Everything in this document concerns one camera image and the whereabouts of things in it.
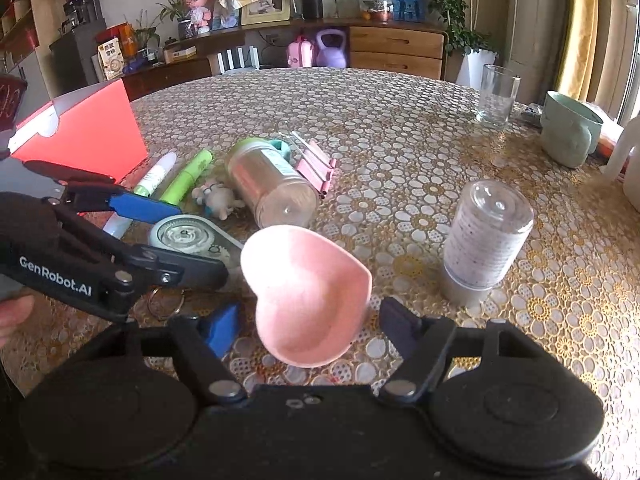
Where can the yellow curtain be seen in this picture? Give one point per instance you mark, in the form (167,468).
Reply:
(577,35)

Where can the black speaker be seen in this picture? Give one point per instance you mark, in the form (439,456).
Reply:
(312,4)

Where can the clear toothpick jar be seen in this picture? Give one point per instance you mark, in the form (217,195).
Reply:
(272,185)

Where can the white planter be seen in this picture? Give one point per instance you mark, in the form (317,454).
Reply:
(472,70)

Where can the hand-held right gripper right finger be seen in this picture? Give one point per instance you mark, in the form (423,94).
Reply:
(397,320)

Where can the pink doll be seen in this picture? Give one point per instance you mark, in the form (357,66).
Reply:
(199,7)

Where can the small white toy figure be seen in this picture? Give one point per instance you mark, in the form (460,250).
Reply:
(220,197)

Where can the clear plastic bag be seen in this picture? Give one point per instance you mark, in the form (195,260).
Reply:
(372,2)

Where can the white and green tube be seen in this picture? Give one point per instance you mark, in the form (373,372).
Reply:
(155,175)

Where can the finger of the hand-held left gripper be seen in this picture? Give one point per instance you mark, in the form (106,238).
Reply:
(145,206)
(180,270)

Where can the dark grey appliance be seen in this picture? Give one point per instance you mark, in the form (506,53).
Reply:
(75,50)

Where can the small potted plant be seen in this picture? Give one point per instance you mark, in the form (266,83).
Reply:
(185,27)
(146,35)

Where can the white red-edged box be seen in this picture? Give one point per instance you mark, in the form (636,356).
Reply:
(95,130)

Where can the white router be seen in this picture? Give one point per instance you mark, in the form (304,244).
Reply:
(237,62)

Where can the small teal sharpener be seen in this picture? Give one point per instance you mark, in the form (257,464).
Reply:
(282,149)

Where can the pale green mug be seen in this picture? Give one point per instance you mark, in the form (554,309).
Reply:
(575,110)

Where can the tall green houseplant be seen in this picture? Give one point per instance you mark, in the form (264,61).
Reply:
(452,10)

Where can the person's left hand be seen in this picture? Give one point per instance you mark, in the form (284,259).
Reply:
(14,317)

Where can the pinkish red binder clip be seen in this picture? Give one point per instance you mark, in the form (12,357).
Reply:
(316,166)
(324,182)
(307,152)

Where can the snack packet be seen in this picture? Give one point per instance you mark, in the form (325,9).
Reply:
(112,60)

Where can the yellow cardboard box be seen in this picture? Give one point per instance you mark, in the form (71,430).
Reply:
(180,54)

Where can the purple kettlebell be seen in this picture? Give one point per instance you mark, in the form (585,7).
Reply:
(330,57)

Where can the clear bottle with white label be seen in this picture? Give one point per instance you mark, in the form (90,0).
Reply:
(485,240)

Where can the white jug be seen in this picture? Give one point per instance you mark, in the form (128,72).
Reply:
(631,170)

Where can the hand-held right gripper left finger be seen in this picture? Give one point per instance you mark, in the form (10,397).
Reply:
(222,330)

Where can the wooden sideboard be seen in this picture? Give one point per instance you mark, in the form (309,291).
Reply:
(395,42)

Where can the pink heart-shaped dish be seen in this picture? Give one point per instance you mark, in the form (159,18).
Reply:
(305,300)

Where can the clear drinking glass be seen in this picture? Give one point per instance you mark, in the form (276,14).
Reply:
(495,105)

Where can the yellow photo frame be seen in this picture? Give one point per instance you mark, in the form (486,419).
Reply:
(265,7)

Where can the pink toy suitcase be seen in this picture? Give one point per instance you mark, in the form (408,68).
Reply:
(300,54)

